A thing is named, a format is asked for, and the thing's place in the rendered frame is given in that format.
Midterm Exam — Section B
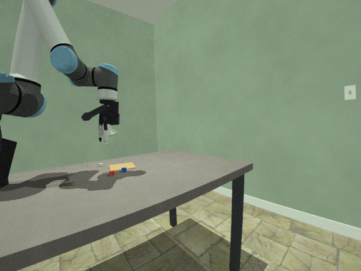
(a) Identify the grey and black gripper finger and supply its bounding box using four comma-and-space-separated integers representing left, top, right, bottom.
99, 124, 104, 142
102, 116, 117, 145

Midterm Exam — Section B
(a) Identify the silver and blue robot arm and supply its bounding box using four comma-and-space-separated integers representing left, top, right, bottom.
0, 0, 119, 121

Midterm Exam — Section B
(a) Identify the tan flat mat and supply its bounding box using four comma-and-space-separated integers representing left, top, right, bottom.
109, 162, 136, 171

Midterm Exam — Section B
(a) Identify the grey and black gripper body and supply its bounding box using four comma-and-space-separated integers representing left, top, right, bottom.
99, 99, 119, 125

